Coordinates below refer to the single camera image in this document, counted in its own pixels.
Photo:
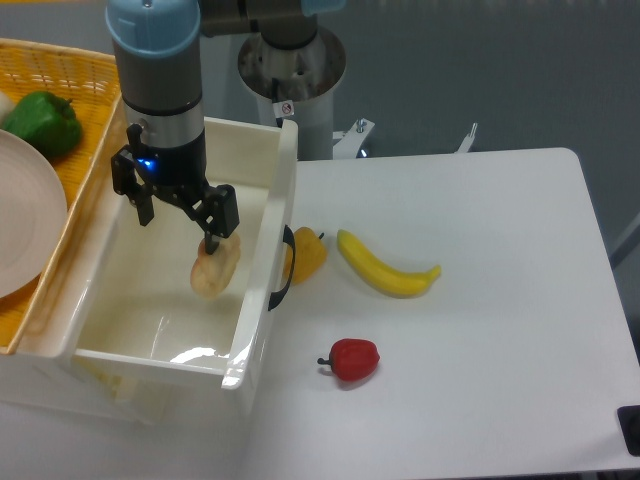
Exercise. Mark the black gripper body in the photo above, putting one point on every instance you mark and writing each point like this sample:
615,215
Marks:
176,176

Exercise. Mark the round bread roll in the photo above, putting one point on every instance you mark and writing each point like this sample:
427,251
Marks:
212,273

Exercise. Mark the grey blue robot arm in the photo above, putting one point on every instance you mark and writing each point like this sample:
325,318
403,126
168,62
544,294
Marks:
157,52

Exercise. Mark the upper white drawer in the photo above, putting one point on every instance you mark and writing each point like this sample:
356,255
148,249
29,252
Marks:
147,321

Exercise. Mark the white drawer cabinet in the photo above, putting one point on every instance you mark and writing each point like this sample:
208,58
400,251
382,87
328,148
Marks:
40,367

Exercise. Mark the yellow bell pepper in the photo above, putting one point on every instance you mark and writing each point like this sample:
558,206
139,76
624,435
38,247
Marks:
311,254

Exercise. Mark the green bell pepper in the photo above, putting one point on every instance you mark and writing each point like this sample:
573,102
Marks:
46,122

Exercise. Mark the yellow woven basket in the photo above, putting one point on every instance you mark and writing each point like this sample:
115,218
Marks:
90,79

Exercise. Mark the pink plate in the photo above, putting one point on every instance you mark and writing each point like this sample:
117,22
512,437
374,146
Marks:
33,213

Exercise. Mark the red bell pepper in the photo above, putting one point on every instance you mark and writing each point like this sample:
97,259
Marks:
351,359

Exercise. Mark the yellow banana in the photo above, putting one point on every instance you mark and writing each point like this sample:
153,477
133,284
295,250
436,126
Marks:
380,275

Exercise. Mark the black object at table edge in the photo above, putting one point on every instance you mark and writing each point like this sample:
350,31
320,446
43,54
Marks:
629,420

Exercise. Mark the black drawer handle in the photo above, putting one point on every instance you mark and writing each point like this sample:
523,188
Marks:
276,297

